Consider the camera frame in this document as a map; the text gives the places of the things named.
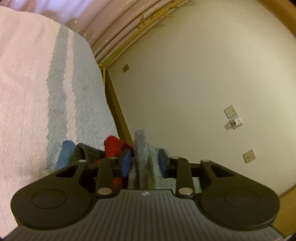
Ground dark folded garment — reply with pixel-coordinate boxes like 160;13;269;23
69;143;105;193

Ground pink window curtain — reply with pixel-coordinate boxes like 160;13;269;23
14;0;193;68

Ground lower wall socket plate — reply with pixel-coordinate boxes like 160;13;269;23
242;149;256;164

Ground wall socket plate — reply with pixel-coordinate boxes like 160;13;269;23
242;149;256;164
122;64;130;73

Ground blue folded garment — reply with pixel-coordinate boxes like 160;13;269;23
55;140;76;171

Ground white wall plug adapter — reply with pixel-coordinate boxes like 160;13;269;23
224;116;242;130

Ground green plaid shorts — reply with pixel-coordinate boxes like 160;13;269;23
128;130;202;194

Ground red knit sweater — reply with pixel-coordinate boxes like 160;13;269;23
96;136;133;198

